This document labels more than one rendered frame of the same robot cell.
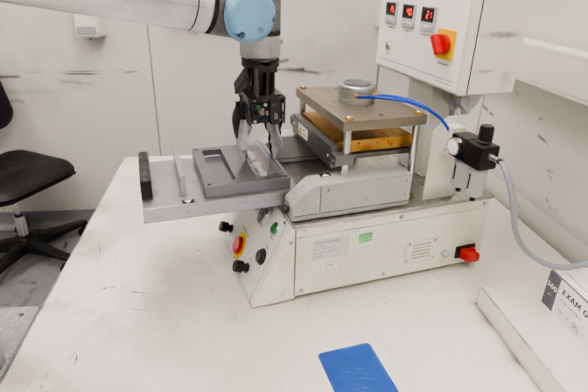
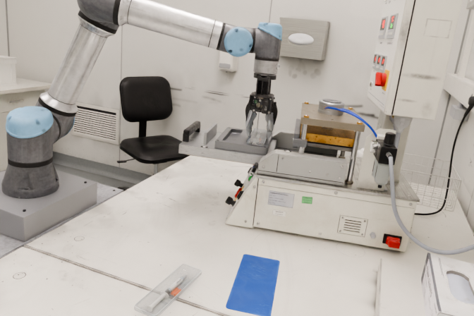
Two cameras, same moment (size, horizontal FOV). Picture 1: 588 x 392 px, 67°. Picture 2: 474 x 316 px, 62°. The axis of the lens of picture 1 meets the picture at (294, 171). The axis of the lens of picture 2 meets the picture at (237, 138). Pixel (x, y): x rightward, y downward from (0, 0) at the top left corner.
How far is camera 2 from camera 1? 0.54 m
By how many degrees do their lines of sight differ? 27
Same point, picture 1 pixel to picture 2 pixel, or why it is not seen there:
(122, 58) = (243, 87)
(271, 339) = (223, 239)
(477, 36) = (400, 75)
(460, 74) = (387, 99)
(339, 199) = (290, 166)
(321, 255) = (274, 202)
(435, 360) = (314, 283)
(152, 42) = not seen: hidden behind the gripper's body
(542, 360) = (381, 300)
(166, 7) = (195, 33)
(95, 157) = not seen: hidden behind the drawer
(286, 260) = (250, 197)
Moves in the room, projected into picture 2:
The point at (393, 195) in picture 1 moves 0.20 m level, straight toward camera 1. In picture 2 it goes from (331, 175) to (290, 191)
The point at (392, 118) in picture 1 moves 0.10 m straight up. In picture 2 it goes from (336, 122) to (342, 87)
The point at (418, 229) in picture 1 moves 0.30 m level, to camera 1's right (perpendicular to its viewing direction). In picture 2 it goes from (350, 207) to (468, 241)
